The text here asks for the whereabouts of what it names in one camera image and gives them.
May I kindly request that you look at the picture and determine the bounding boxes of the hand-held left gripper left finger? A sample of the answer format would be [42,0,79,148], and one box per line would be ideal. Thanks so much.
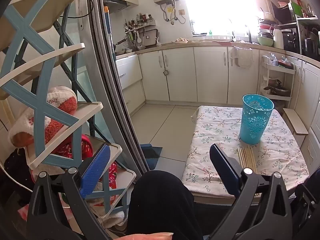
[26,144,112,240]

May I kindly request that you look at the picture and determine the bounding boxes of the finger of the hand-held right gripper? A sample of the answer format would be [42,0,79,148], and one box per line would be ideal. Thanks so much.
[294,167,320,230]

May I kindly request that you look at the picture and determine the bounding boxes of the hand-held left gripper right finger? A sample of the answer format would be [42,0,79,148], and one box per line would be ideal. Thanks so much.
[209,144,294,240]

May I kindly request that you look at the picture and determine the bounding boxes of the bundle of bamboo chopsticks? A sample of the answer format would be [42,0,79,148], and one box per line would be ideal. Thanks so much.
[236,148,258,174]

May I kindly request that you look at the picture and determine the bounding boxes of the teal openwork plastic basket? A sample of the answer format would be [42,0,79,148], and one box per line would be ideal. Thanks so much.
[239,94,275,145]

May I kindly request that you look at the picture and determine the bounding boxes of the person's left hand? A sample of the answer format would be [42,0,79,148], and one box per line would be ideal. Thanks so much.
[124,232,174,240]

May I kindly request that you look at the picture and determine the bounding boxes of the red white plush slipper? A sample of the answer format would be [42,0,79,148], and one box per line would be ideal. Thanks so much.
[100,161,118,191]

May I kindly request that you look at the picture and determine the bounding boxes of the red patterned slipper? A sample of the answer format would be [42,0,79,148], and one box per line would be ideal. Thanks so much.
[54,134,96,161]

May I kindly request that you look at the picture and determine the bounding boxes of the floral tablecloth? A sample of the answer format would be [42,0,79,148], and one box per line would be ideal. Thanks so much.
[182,105,310,196]

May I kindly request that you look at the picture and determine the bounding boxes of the dark floor mat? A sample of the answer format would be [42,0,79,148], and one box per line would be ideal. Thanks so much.
[141,145,163,172]

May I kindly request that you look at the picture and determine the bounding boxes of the person's black trouser leg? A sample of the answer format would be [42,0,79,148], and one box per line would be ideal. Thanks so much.
[126,170,203,240]

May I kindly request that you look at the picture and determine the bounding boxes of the white orange plush slipper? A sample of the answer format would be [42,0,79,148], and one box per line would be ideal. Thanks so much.
[7,86,78,148]

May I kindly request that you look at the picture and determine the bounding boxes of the dark cloth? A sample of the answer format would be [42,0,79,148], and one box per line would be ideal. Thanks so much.
[3,150,33,198]

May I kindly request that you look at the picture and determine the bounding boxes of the small wooden bench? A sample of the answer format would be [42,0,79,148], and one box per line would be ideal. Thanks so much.
[282,108,310,137]

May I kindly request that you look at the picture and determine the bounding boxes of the blue and cream shoe rack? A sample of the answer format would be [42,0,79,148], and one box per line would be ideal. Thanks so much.
[0,0,137,228]

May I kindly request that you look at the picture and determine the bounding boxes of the lidded steel pot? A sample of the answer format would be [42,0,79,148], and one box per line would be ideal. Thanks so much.
[264,79,290,97]

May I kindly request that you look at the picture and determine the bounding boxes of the cream kitchen base cabinets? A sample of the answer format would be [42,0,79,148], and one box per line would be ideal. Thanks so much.
[115,45,320,160]

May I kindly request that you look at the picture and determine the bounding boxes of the plastic bag holder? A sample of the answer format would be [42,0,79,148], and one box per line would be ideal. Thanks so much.
[230,46,253,68]

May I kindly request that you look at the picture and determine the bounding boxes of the white trolley rack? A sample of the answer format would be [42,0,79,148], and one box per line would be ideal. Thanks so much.
[259,54,296,108]

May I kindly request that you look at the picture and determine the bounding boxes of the crumpled clear plastic wrap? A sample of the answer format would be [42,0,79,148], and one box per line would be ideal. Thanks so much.
[266,52,278,66]

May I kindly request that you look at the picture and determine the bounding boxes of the black wok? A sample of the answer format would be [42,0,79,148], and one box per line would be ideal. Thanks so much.
[114,39,128,53]

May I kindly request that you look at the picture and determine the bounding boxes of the kitchen countertop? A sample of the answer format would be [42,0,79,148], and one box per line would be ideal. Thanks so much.
[115,41,320,62]

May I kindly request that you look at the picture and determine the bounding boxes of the green bowl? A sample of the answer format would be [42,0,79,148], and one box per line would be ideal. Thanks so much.
[257,36,274,47]

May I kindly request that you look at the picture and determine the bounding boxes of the white thermos jug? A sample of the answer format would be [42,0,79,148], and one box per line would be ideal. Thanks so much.
[272,26,285,50]

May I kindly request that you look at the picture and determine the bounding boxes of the grey leaning tray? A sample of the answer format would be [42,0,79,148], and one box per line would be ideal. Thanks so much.
[142,29,159,47]

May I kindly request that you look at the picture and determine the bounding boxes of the black toaster oven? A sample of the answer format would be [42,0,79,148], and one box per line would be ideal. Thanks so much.
[284,29,301,53]

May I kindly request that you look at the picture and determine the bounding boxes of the stack of dishes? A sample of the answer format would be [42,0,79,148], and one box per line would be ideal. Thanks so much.
[259,21,274,38]

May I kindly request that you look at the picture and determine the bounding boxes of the black rice cooker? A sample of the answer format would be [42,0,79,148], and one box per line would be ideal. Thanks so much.
[301,31,320,55]

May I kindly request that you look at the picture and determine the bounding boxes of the white counter shelf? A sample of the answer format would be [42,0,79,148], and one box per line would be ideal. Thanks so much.
[294,14,320,56]

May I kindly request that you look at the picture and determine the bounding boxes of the bright window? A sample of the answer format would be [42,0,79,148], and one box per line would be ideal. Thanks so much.
[180,0,263,37]

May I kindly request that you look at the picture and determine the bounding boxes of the range hood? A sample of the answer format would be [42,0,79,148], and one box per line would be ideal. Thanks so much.
[102,0,131,13]

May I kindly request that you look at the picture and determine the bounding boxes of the black microwave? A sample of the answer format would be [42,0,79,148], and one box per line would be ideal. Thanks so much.
[271,1,297,25]

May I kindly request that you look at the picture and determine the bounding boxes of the green cutting board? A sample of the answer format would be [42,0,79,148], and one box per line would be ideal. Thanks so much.
[291,2,303,18]

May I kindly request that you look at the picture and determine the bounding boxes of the grey sliding door frame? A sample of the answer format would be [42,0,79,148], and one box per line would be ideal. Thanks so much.
[85,0,151,176]

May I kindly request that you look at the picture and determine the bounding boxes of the wall utensil rack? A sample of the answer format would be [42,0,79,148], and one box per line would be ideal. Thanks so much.
[123,12,157,34]

